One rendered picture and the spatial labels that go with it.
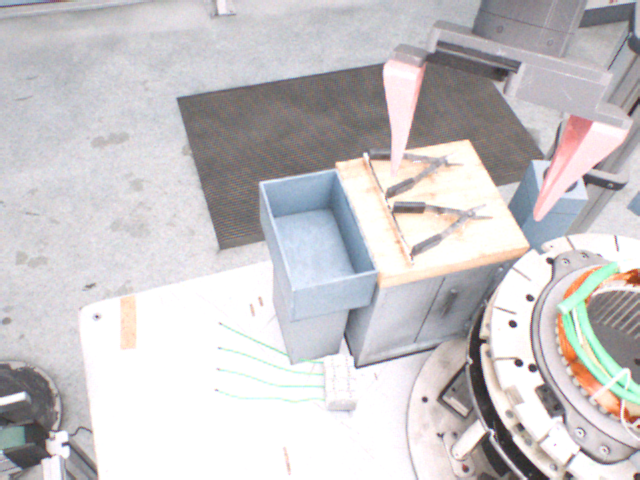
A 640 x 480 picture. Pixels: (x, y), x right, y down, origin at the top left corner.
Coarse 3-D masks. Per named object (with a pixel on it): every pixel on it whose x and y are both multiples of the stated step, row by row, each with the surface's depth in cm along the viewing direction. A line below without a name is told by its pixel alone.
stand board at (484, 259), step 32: (352, 160) 82; (448, 160) 84; (352, 192) 79; (384, 192) 80; (416, 192) 80; (448, 192) 80; (480, 192) 81; (384, 224) 77; (416, 224) 77; (448, 224) 77; (480, 224) 78; (512, 224) 78; (384, 256) 74; (416, 256) 74; (448, 256) 74; (480, 256) 75; (512, 256) 77
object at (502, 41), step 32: (512, 0) 33; (544, 0) 32; (576, 0) 32; (448, 32) 34; (480, 32) 35; (512, 32) 33; (544, 32) 33; (512, 64) 34; (544, 64) 33; (576, 64) 33
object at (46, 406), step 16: (0, 368) 169; (16, 368) 170; (32, 368) 170; (0, 384) 167; (16, 384) 167; (32, 384) 168; (48, 384) 168; (32, 400) 165; (48, 400) 165; (16, 416) 162; (32, 416) 163; (48, 416) 163
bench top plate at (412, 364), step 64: (192, 320) 98; (256, 320) 99; (128, 384) 92; (192, 384) 92; (256, 384) 93; (320, 384) 94; (384, 384) 95; (128, 448) 86; (192, 448) 87; (256, 448) 88; (320, 448) 88; (384, 448) 89
